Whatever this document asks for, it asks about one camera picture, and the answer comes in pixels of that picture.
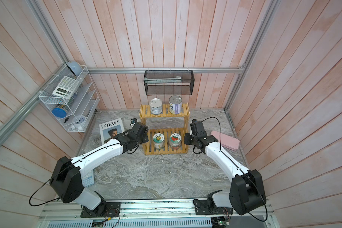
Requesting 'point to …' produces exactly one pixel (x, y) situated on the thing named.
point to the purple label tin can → (175, 104)
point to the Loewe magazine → (109, 129)
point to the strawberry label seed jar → (175, 141)
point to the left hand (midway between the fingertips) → (143, 137)
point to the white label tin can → (156, 106)
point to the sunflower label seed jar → (158, 140)
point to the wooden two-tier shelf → (185, 114)
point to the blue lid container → (59, 112)
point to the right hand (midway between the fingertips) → (186, 136)
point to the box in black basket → (178, 79)
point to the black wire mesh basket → (186, 87)
